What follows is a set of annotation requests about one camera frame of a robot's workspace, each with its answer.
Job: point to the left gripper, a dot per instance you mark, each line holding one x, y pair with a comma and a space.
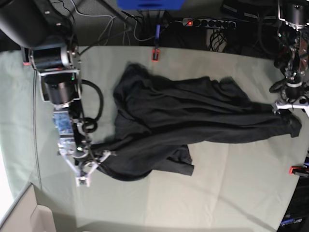
283, 103

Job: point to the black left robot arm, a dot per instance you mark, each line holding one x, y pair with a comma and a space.
293, 60

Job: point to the green table cloth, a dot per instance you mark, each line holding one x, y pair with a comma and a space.
234, 188

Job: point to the red black side clamp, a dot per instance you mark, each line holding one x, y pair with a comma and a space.
302, 170

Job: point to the white power strip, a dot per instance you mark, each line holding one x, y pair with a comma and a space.
209, 23

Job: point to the red black table clamp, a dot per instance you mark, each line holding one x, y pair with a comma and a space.
155, 55

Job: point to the red black left clamp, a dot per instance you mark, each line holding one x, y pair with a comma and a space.
25, 52

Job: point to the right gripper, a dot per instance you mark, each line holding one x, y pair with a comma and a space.
82, 160

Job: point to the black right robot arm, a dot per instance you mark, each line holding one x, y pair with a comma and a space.
49, 45

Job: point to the cardboard box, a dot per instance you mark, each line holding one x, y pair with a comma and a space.
26, 215

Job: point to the blue plastic bin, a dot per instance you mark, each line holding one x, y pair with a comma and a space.
150, 4

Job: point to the black t-shirt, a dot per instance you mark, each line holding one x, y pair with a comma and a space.
158, 118

